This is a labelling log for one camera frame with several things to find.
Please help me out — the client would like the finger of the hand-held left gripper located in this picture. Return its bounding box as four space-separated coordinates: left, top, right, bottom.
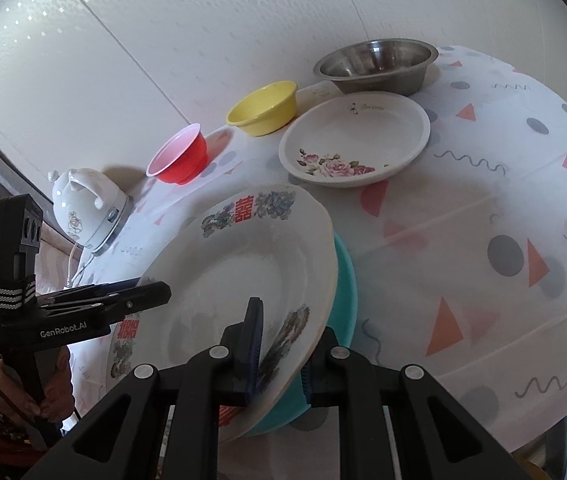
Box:
38 281 171 327
60 281 139 297

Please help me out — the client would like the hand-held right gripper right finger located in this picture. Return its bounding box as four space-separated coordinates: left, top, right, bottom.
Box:
301 327 539 480

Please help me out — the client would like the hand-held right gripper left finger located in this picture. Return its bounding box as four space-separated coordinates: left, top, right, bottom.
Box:
26 297 266 480

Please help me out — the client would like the large white plate red print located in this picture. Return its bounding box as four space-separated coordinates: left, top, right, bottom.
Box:
107 183 339 443

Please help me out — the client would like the teal bowl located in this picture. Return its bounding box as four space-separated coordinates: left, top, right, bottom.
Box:
248 232 359 436

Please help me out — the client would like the yellow plastic bowl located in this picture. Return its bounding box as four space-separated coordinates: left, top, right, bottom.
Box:
226 80 298 137

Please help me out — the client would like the stainless steel bowl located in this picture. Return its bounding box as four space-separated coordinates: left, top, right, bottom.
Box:
312 39 439 97

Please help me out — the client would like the person's left hand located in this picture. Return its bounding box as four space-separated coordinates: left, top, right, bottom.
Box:
0 347 76 428

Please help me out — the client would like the metal kettle base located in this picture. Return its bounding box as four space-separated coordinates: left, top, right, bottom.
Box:
83 195 134 254

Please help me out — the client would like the white ceramic kettle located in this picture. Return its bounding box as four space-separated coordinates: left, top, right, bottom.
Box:
47 167 129 248

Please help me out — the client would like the red plastic bowl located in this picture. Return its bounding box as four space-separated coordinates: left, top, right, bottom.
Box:
146 123 209 186

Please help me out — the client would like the white plate rose print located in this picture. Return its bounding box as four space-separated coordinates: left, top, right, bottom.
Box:
278 94 431 188

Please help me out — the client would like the white patterned tablecloth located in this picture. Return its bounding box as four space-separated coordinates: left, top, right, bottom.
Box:
70 45 567 456

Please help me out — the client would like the white power cable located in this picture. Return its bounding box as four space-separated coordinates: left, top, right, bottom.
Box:
66 242 99 289

